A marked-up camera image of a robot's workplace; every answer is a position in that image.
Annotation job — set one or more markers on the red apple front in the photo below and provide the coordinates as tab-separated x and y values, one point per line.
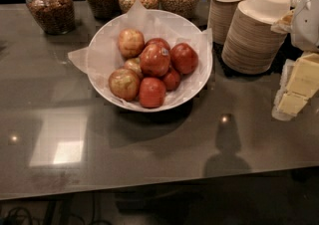
152	93

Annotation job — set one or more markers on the yellow-red apple top left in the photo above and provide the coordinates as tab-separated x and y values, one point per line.
131	42

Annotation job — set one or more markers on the red apple right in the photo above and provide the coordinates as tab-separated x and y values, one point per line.
184	58

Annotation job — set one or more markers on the yellow-green apple front left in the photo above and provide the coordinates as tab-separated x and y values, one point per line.
124	84

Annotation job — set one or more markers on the small red apple centre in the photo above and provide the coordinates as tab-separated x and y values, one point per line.
171	79

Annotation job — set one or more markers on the glass jar brown cereal left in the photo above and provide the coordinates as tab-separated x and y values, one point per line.
55	17

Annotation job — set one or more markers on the white bowl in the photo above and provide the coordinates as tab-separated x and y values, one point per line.
99	53

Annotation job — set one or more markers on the yellowish apple middle left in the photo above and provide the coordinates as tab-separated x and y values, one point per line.
132	67

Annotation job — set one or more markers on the stack of paper bowls front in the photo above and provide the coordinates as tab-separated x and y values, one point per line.
251	46

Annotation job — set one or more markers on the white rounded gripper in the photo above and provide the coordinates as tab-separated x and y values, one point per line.
307	28

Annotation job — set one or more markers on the large red apple with sticker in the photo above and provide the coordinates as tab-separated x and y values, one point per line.
154	60

